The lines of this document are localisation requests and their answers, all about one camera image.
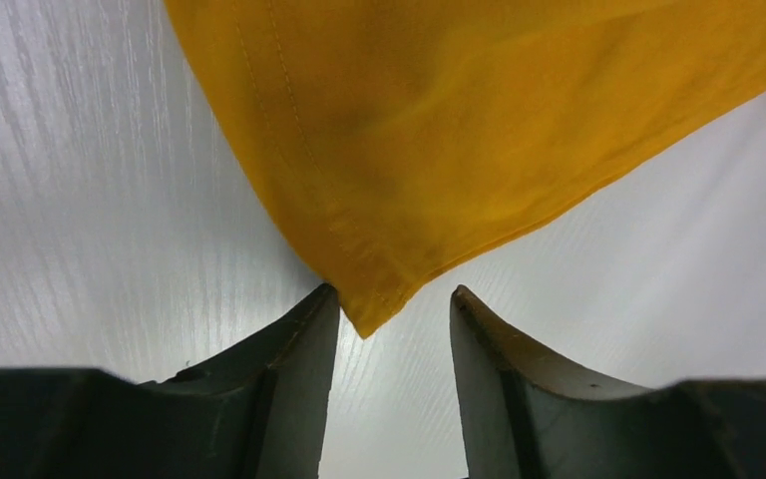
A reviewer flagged orange t shirt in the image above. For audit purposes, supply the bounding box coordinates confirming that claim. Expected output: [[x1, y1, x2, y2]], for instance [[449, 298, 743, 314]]
[[166, 1, 766, 337]]

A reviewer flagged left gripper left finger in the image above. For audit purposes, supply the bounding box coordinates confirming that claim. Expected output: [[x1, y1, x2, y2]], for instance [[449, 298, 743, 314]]
[[0, 284, 339, 478]]

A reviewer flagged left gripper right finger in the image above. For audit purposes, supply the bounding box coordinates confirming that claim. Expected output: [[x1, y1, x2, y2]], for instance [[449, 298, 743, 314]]
[[450, 286, 766, 478]]

